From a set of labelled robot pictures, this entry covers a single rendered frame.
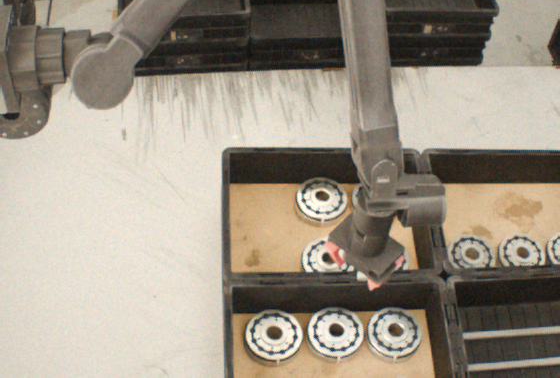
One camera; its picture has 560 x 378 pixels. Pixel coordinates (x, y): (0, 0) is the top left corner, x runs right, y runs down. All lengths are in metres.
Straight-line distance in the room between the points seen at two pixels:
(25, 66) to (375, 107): 0.45
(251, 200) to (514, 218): 0.56
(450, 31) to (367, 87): 1.57
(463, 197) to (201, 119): 0.66
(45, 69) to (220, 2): 1.62
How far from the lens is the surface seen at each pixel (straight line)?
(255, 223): 1.59
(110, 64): 0.96
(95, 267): 1.70
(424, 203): 1.12
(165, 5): 0.97
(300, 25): 2.67
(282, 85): 2.01
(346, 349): 1.43
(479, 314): 1.56
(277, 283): 1.41
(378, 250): 1.17
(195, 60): 2.49
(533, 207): 1.75
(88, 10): 3.33
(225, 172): 1.54
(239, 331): 1.46
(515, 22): 3.55
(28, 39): 0.99
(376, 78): 1.03
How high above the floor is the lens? 2.14
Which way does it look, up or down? 52 degrees down
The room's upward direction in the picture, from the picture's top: 7 degrees clockwise
